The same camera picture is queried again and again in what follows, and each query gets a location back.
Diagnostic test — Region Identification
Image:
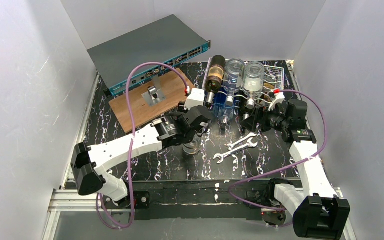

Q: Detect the clear liquor bottle black cap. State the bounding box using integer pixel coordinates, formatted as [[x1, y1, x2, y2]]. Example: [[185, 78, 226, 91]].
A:
[[182, 132, 203, 155]]

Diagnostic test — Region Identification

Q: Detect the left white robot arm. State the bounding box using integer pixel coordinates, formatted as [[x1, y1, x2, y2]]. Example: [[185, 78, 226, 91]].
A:
[[70, 105, 213, 202]]

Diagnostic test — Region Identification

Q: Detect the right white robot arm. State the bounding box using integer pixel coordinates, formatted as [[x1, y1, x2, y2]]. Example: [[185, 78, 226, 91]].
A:
[[240, 99, 351, 240]]

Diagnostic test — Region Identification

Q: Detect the dark green lower wine bottle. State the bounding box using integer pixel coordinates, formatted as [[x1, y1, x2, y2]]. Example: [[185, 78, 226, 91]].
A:
[[238, 97, 253, 132]]

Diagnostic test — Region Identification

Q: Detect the clear bottle white cap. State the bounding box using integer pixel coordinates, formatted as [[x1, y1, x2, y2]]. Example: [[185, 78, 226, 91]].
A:
[[242, 61, 265, 110]]

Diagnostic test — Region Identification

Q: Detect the dark wine bottle gold label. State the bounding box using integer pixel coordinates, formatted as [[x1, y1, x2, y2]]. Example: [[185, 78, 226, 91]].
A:
[[204, 55, 226, 108]]

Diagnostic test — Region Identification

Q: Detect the large silver wrench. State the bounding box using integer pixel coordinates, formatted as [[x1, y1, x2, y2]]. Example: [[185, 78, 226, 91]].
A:
[[213, 138, 258, 164]]

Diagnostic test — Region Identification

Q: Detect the small silver wrench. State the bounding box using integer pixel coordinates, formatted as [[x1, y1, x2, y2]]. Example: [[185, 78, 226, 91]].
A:
[[226, 132, 257, 150]]

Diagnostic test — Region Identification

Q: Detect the wooden board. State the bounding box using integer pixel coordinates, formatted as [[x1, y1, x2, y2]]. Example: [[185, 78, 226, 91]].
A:
[[109, 68, 195, 134]]

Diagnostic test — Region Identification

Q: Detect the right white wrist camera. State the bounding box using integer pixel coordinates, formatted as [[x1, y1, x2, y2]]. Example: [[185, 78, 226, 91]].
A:
[[268, 88, 285, 112]]

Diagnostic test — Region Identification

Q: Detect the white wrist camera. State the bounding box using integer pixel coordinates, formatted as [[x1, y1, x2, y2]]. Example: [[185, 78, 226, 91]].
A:
[[268, 88, 285, 112], [184, 88, 206, 111]]

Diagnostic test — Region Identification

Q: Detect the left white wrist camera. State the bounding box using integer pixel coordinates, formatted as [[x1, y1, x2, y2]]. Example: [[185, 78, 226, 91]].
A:
[[184, 88, 206, 111]]

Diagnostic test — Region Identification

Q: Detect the white wire wine rack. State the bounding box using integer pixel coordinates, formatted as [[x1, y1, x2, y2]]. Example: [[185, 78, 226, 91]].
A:
[[202, 59, 284, 110]]

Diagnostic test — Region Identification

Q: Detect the silver metal stand bracket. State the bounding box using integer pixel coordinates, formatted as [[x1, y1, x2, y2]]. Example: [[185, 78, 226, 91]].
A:
[[142, 76, 166, 107]]

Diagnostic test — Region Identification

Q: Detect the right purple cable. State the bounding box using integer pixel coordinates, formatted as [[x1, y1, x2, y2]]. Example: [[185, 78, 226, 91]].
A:
[[228, 88, 327, 229]]

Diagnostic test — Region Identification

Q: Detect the purple cable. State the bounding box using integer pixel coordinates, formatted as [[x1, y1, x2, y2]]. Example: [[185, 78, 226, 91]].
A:
[[228, 88, 327, 229], [95, 61, 191, 231]]

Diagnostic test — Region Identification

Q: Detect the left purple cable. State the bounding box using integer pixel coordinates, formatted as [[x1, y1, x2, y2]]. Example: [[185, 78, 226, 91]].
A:
[[95, 61, 191, 231]]

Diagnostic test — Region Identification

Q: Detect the black base frame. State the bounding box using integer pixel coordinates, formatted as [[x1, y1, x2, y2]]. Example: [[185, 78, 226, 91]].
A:
[[133, 179, 286, 222]]

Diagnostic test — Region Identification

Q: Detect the grey network switch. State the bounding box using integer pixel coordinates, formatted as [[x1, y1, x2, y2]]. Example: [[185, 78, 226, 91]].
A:
[[87, 14, 211, 98]]

